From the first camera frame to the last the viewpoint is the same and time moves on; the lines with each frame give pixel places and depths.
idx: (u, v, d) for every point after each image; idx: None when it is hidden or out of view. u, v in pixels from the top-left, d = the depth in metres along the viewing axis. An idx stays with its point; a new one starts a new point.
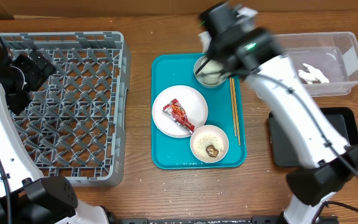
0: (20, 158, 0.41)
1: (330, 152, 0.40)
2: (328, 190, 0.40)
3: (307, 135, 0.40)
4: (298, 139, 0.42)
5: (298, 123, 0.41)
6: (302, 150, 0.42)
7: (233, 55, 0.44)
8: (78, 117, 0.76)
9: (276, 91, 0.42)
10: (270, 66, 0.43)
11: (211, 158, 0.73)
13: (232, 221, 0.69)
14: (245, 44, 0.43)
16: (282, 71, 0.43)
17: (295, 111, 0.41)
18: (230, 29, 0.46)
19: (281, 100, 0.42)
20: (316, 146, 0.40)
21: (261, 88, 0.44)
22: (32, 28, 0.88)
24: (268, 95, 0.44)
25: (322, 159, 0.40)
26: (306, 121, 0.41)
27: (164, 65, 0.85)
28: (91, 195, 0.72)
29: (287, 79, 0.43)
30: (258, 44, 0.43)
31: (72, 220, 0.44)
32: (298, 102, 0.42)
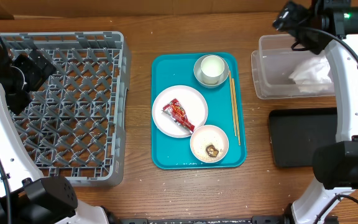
0: (20, 158, 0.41)
1: None
2: (348, 167, 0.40)
3: (355, 109, 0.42)
4: (345, 111, 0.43)
5: (353, 96, 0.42)
6: (342, 121, 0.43)
7: (328, 18, 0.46)
8: (78, 117, 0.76)
9: (346, 61, 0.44)
10: (356, 38, 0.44)
11: (211, 158, 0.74)
13: (232, 221, 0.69)
14: (343, 12, 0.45)
16: None
17: (357, 84, 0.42)
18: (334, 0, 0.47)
19: (347, 70, 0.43)
20: None
21: (334, 56, 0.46)
22: (32, 28, 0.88)
24: (337, 63, 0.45)
25: None
26: None
27: (164, 65, 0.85)
28: (91, 195, 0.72)
29: None
30: (357, 16, 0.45)
31: (72, 220, 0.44)
32: None
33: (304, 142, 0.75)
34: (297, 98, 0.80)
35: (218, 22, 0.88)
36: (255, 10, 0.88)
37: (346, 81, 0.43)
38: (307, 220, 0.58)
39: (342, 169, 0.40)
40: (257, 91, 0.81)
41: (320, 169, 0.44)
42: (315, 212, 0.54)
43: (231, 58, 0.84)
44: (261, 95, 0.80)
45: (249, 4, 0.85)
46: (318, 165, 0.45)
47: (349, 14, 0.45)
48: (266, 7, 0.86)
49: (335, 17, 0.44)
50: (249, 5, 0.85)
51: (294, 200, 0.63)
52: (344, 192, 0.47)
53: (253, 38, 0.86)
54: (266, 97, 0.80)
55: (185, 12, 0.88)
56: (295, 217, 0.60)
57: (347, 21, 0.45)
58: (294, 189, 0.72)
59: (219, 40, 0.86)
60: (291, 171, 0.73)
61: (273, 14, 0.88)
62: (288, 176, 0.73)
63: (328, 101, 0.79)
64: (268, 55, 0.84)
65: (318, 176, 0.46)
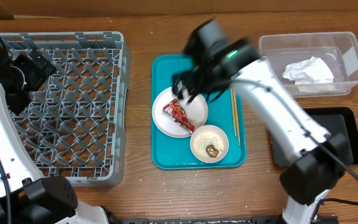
0: (20, 158, 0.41)
1: (309, 141, 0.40)
2: (314, 181, 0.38)
3: (286, 128, 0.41)
4: (280, 134, 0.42)
5: (279, 118, 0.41)
6: (284, 143, 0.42)
7: (218, 65, 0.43)
8: (78, 117, 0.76)
9: (255, 91, 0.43)
10: (250, 72, 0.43)
11: (211, 158, 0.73)
13: (232, 221, 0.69)
14: (226, 54, 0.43)
16: (261, 73, 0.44)
17: (275, 107, 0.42)
18: (216, 43, 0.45)
19: (261, 99, 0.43)
20: (296, 137, 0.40)
21: (242, 92, 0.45)
22: (32, 28, 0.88)
24: (250, 98, 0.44)
25: (302, 147, 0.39)
26: (286, 116, 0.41)
27: (164, 65, 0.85)
28: (91, 194, 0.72)
29: (265, 79, 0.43)
30: (237, 54, 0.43)
31: (72, 220, 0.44)
32: (276, 99, 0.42)
33: None
34: (297, 98, 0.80)
35: (218, 22, 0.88)
36: (255, 11, 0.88)
37: (266, 108, 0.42)
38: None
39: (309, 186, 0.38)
40: None
41: (292, 193, 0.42)
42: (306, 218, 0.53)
43: None
44: None
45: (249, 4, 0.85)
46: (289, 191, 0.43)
47: (232, 52, 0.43)
48: (266, 7, 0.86)
49: (223, 63, 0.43)
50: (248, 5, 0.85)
51: (284, 210, 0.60)
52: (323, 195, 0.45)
53: (253, 38, 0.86)
54: None
55: (185, 12, 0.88)
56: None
57: (236, 57, 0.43)
58: None
59: None
60: None
61: (273, 14, 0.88)
62: None
63: (327, 101, 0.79)
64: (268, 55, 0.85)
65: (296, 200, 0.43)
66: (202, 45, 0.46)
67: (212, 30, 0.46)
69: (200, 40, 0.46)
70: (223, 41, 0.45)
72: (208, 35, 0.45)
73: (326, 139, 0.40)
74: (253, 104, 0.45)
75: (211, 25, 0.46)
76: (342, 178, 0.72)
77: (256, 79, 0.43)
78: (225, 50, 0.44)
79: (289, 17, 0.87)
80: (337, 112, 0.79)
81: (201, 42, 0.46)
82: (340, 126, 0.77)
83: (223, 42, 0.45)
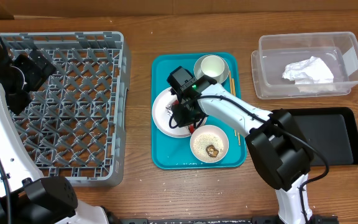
0: (20, 158, 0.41)
1: (257, 122, 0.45)
2: (270, 154, 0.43)
3: (238, 117, 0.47)
4: (237, 126, 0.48)
5: (232, 112, 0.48)
6: (242, 132, 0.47)
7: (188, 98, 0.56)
8: (78, 117, 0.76)
9: (214, 102, 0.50)
10: (206, 91, 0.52)
11: (211, 158, 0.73)
13: (232, 221, 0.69)
14: (191, 89, 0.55)
16: (215, 89, 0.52)
17: (228, 108, 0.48)
18: (186, 82, 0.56)
19: (217, 106, 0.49)
20: (247, 123, 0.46)
21: (206, 106, 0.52)
22: (32, 28, 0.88)
24: (212, 109, 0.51)
25: (252, 127, 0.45)
26: (236, 109, 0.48)
27: (164, 65, 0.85)
28: (91, 195, 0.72)
29: (219, 90, 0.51)
30: (199, 88, 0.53)
31: (72, 220, 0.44)
32: (227, 101, 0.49)
33: None
34: (298, 98, 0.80)
35: (218, 22, 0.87)
36: (255, 11, 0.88)
37: (223, 110, 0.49)
38: (298, 221, 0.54)
39: (268, 160, 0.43)
40: (256, 91, 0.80)
41: (266, 178, 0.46)
42: (298, 210, 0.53)
43: (231, 58, 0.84)
44: (261, 95, 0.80)
45: (249, 4, 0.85)
46: (266, 178, 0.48)
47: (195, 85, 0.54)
48: (266, 7, 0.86)
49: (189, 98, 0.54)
50: (248, 4, 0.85)
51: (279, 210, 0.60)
52: (302, 181, 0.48)
53: (253, 38, 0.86)
54: (266, 97, 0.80)
55: (185, 11, 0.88)
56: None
57: (197, 89, 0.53)
58: None
59: (219, 40, 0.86)
60: None
61: (272, 14, 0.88)
62: None
63: (327, 101, 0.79)
64: (268, 55, 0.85)
65: (274, 186, 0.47)
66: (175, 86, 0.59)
67: (180, 72, 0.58)
69: (174, 82, 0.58)
70: (189, 80, 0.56)
72: (177, 78, 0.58)
73: (270, 116, 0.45)
74: (217, 114, 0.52)
75: (180, 70, 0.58)
76: (342, 178, 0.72)
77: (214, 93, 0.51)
78: (191, 84, 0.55)
79: (288, 17, 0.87)
80: (337, 112, 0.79)
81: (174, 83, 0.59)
82: (340, 126, 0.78)
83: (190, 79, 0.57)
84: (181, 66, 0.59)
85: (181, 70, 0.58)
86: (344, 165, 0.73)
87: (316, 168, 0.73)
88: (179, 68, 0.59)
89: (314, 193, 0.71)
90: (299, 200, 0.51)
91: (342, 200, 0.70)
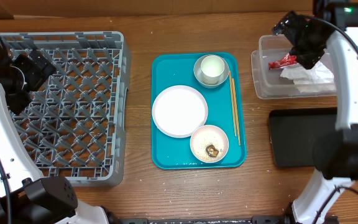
0: (20, 158, 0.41)
1: None
2: (348, 155, 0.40)
3: (353, 98, 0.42)
4: (344, 100, 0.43)
5: (352, 84, 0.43)
6: (341, 112, 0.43)
7: (330, 12, 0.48)
8: (78, 117, 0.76)
9: (348, 51, 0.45)
10: (356, 31, 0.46)
11: (211, 158, 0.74)
13: (232, 221, 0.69)
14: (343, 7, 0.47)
16: None
17: (355, 76, 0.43)
18: None
19: (348, 63, 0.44)
20: None
21: (335, 46, 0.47)
22: (32, 28, 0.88)
24: (338, 55, 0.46)
25: (357, 122, 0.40)
26: None
27: (164, 65, 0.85)
28: (91, 194, 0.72)
29: None
30: (357, 12, 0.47)
31: (72, 220, 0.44)
32: None
33: (304, 142, 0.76)
34: (297, 98, 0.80)
35: (218, 22, 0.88)
36: (255, 10, 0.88)
37: (346, 67, 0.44)
38: (306, 218, 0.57)
39: (342, 157, 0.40)
40: (257, 91, 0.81)
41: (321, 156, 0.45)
42: (316, 206, 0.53)
43: (231, 58, 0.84)
44: (261, 95, 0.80)
45: (249, 4, 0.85)
46: (317, 154, 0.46)
47: (350, 9, 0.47)
48: (266, 7, 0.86)
49: (337, 11, 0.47)
50: (249, 4, 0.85)
51: (294, 198, 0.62)
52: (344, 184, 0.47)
53: (253, 38, 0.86)
54: (266, 97, 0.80)
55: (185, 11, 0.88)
56: (295, 214, 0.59)
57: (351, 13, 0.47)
58: (294, 189, 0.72)
59: (219, 40, 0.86)
60: (291, 171, 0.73)
61: (273, 14, 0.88)
62: (288, 176, 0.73)
63: (327, 101, 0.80)
64: (268, 55, 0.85)
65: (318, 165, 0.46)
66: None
67: None
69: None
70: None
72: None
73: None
74: (335, 54, 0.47)
75: None
76: None
77: (356, 43, 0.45)
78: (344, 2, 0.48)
79: None
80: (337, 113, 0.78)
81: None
82: None
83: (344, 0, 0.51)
84: None
85: None
86: None
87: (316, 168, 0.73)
88: None
89: None
90: (325, 198, 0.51)
91: (341, 200, 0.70)
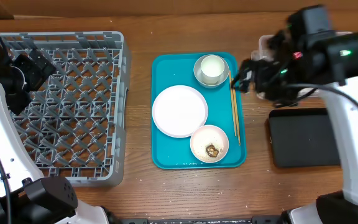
0: (20, 158, 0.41)
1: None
2: None
3: None
4: (353, 170, 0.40)
5: None
6: (352, 182, 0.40)
7: (321, 53, 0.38)
8: (78, 117, 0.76)
9: (351, 111, 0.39)
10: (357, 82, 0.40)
11: (211, 158, 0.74)
13: (232, 221, 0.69)
14: (340, 45, 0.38)
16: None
17: None
18: (322, 32, 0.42)
19: (355, 126, 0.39)
20: None
21: (331, 99, 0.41)
22: (33, 28, 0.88)
24: (339, 115, 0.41)
25: None
26: None
27: (164, 65, 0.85)
28: (91, 194, 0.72)
29: None
30: (356, 51, 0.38)
31: (72, 220, 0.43)
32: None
33: (304, 142, 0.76)
34: None
35: (218, 22, 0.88)
36: (255, 11, 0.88)
37: (355, 133, 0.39)
38: None
39: None
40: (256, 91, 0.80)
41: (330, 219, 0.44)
42: None
43: (231, 58, 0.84)
44: None
45: (250, 4, 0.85)
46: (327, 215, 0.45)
47: (350, 51, 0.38)
48: (266, 7, 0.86)
49: (331, 51, 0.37)
50: (250, 4, 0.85)
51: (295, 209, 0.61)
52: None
53: (253, 38, 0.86)
54: None
55: (186, 12, 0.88)
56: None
57: (347, 53, 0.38)
58: (294, 189, 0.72)
59: (219, 40, 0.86)
60: (291, 171, 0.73)
61: (273, 14, 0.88)
62: (288, 176, 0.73)
63: None
64: None
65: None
66: (304, 30, 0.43)
67: (317, 15, 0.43)
69: (302, 23, 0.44)
70: (330, 32, 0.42)
72: (310, 22, 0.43)
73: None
74: (331, 102, 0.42)
75: (316, 10, 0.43)
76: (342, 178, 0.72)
77: None
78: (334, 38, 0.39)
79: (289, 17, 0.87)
80: None
81: (301, 25, 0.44)
82: None
83: (329, 35, 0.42)
84: (321, 7, 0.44)
85: (316, 12, 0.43)
86: None
87: (315, 168, 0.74)
88: (319, 9, 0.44)
89: (312, 193, 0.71)
90: None
91: None
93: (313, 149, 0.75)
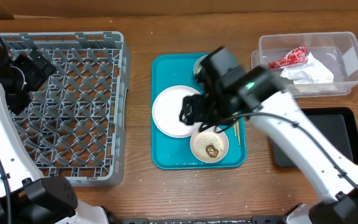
0: (20, 158, 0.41)
1: (345, 183, 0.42)
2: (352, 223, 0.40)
3: (319, 168, 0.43)
4: (311, 172, 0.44)
5: (311, 158, 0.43)
6: (316, 183, 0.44)
7: (234, 96, 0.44)
8: (78, 117, 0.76)
9: (281, 126, 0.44)
10: (273, 101, 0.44)
11: (211, 159, 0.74)
13: (232, 221, 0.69)
14: (244, 85, 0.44)
16: (285, 105, 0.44)
17: (306, 147, 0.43)
18: (231, 71, 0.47)
19: (290, 136, 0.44)
20: (330, 178, 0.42)
21: (263, 123, 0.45)
22: (33, 28, 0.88)
24: (273, 131, 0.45)
25: (339, 190, 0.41)
26: (317, 153, 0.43)
27: (164, 65, 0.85)
28: (91, 194, 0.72)
29: (292, 112, 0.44)
30: (258, 81, 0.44)
31: (72, 220, 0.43)
32: (305, 135, 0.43)
33: None
34: (297, 99, 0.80)
35: (218, 22, 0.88)
36: (255, 11, 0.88)
37: (294, 142, 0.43)
38: None
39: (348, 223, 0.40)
40: None
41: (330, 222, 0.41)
42: None
43: None
44: None
45: (249, 4, 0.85)
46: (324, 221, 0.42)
47: (253, 83, 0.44)
48: (266, 7, 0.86)
49: (242, 93, 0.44)
50: (249, 4, 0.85)
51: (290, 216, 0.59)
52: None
53: (253, 38, 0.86)
54: None
55: (186, 12, 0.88)
56: None
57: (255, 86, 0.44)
58: (294, 189, 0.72)
59: (219, 40, 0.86)
60: (291, 171, 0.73)
61: (272, 14, 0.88)
62: (288, 176, 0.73)
63: (327, 101, 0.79)
64: (268, 55, 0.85)
65: None
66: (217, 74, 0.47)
67: (222, 58, 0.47)
69: (212, 67, 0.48)
70: (235, 70, 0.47)
72: (218, 63, 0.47)
73: None
74: (260, 122, 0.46)
75: (220, 53, 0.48)
76: None
77: (281, 113, 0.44)
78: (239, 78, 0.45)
79: (288, 17, 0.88)
80: (337, 112, 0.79)
81: (212, 68, 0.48)
82: (340, 126, 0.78)
83: (237, 69, 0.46)
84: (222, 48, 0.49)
85: (222, 55, 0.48)
86: None
87: None
88: (220, 51, 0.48)
89: (313, 193, 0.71)
90: None
91: None
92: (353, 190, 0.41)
93: None
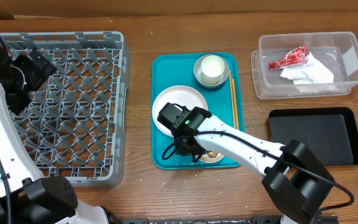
0: (20, 158, 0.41)
1: (270, 159, 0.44)
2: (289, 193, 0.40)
3: (247, 157, 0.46)
4: (247, 163, 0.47)
5: (238, 150, 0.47)
6: (254, 170, 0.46)
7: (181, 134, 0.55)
8: (78, 117, 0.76)
9: (214, 139, 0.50)
10: (204, 124, 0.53)
11: (211, 159, 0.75)
13: (232, 221, 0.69)
14: (185, 125, 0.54)
16: (214, 123, 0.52)
17: (234, 146, 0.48)
18: (178, 117, 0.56)
19: (221, 144, 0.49)
20: (257, 161, 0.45)
21: (206, 142, 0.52)
22: (32, 28, 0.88)
24: (212, 145, 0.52)
25: (266, 167, 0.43)
26: (244, 148, 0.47)
27: (164, 65, 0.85)
28: (91, 194, 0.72)
29: (218, 126, 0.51)
30: (194, 118, 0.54)
31: (72, 220, 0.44)
32: (231, 138, 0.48)
33: (304, 142, 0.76)
34: (298, 99, 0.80)
35: (219, 22, 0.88)
36: (255, 11, 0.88)
37: (224, 145, 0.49)
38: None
39: (286, 195, 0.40)
40: (256, 91, 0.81)
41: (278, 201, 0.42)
42: None
43: (231, 58, 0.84)
44: (261, 95, 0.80)
45: (249, 4, 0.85)
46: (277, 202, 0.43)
47: (189, 121, 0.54)
48: (266, 7, 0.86)
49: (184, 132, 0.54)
50: (249, 4, 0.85)
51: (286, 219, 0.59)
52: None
53: (253, 38, 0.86)
54: (266, 97, 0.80)
55: (186, 12, 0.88)
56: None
57: (192, 124, 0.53)
58: None
59: (220, 40, 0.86)
60: None
61: (272, 14, 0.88)
62: None
63: (327, 101, 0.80)
64: (268, 55, 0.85)
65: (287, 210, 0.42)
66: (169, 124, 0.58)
67: (169, 110, 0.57)
69: (164, 119, 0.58)
70: (179, 115, 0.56)
72: (168, 115, 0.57)
73: (283, 151, 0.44)
74: (206, 145, 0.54)
75: (168, 107, 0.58)
76: (342, 178, 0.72)
77: (212, 129, 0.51)
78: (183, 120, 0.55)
79: (289, 17, 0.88)
80: (337, 112, 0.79)
81: (165, 121, 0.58)
82: (340, 126, 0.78)
83: (182, 115, 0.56)
84: (168, 103, 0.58)
85: (168, 108, 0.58)
86: (345, 165, 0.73)
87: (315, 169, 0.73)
88: (166, 106, 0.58)
89: None
90: None
91: (340, 200, 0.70)
92: (277, 163, 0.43)
93: (314, 149, 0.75)
